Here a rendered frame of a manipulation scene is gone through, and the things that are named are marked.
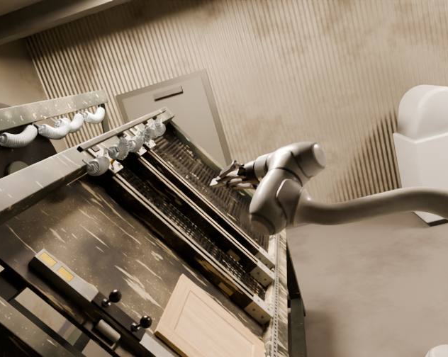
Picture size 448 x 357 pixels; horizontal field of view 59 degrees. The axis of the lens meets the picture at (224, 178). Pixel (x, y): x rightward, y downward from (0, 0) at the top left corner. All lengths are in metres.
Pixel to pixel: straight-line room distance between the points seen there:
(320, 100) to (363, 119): 0.54
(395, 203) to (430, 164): 3.31
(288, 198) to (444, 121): 3.47
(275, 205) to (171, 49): 3.95
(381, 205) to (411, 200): 0.08
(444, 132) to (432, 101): 0.33
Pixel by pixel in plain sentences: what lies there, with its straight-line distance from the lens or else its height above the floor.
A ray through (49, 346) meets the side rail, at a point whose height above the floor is 1.54.
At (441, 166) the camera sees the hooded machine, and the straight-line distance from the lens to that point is 4.40.
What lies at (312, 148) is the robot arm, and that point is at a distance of 1.05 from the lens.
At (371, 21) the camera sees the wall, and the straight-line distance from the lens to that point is 4.80.
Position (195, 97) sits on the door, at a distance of 4.69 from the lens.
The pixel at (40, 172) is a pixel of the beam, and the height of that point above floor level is 1.92.
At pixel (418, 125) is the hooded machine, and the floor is 1.08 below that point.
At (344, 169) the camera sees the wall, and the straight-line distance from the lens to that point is 4.91.
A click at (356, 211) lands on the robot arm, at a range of 1.00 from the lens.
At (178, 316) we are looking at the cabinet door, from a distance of 1.58.
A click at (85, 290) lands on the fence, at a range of 1.35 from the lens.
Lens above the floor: 2.07
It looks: 15 degrees down
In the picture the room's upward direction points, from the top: 16 degrees counter-clockwise
